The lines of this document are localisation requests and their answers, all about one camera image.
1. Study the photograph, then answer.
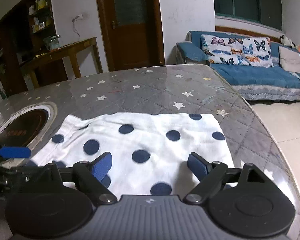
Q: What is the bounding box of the round built-in induction cooker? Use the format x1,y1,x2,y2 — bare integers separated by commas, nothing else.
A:
0,101,58,150

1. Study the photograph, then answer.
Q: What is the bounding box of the black white plush toy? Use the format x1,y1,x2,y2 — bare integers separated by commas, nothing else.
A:
280,35,295,48

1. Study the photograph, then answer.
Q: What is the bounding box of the beige square cushion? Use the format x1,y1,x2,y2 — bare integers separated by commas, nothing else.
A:
279,46,300,74

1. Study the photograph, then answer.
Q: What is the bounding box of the blue sectional sofa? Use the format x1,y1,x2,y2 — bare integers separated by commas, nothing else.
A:
176,31,300,101

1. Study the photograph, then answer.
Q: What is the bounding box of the dark wooden shelf cabinet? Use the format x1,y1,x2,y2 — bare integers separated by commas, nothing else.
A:
0,0,57,96

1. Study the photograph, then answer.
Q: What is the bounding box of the wooden side table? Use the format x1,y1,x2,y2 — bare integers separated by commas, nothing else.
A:
23,37,103,88

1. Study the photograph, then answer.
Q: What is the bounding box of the glass jar on table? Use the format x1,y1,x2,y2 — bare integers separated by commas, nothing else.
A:
44,35,60,51

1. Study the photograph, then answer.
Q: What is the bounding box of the butterfly print pillow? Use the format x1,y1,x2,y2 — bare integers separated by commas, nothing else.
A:
200,34,273,68

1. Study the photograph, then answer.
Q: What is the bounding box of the dark green window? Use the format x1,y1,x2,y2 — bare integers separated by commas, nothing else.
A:
214,0,282,30

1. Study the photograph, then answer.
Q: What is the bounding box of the white navy polka dot garment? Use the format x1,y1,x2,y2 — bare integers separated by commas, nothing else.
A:
29,113,234,197

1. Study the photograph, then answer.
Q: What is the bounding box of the grey star pattern tablecloth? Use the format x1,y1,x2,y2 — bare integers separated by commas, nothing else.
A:
0,64,300,239

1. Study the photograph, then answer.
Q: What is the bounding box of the brown wooden door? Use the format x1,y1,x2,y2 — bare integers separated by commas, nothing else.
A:
97,0,165,71

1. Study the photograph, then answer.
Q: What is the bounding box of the wall socket with cable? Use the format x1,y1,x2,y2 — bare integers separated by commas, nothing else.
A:
72,14,83,39

